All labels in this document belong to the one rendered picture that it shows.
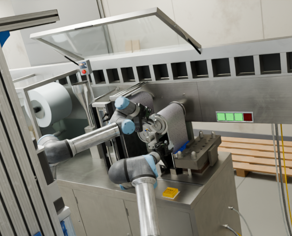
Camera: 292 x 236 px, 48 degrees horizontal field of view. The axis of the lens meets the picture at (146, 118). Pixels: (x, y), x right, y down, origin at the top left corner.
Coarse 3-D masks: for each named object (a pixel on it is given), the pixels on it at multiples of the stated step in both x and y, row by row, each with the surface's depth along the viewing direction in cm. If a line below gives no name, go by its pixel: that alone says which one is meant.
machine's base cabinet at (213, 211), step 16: (224, 176) 222; (64, 192) 254; (80, 192) 241; (96, 192) 231; (208, 192) 202; (224, 192) 223; (80, 208) 249; (96, 208) 238; (112, 208) 227; (128, 208) 218; (160, 208) 201; (176, 208) 193; (208, 208) 202; (224, 208) 223; (80, 224) 257; (96, 224) 245; (112, 224) 234; (128, 224) 224; (160, 224) 206; (176, 224) 198; (192, 224) 191; (208, 224) 202; (224, 224) 224; (240, 224) 250
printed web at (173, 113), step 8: (136, 96) 229; (144, 96) 233; (144, 104) 230; (152, 104) 238; (176, 104) 226; (152, 112) 238; (160, 112) 214; (168, 112) 215; (176, 112) 220; (168, 120) 211; (176, 120) 219; (168, 128) 211; (128, 136) 239; (136, 136) 247; (128, 144) 239; (136, 144) 247; (144, 144) 255; (128, 152) 239; (136, 152) 247; (144, 152) 256
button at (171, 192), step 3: (168, 189) 197; (171, 189) 196; (174, 189) 196; (177, 189) 195; (165, 192) 194; (168, 192) 193; (171, 192) 193; (174, 192) 192; (177, 192) 195; (165, 195) 194; (168, 195) 192; (171, 195) 191; (174, 195) 192
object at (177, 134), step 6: (180, 120) 224; (174, 126) 217; (180, 126) 224; (168, 132) 211; (174, 132) 217; (180, 132) 224; (186, 132) 231; (168, 138) 212; (174, 138) 217; (180, 138) 224; (186, 138) 231; (174, 144) 217; (180, 144) 224; (174, 150) 218
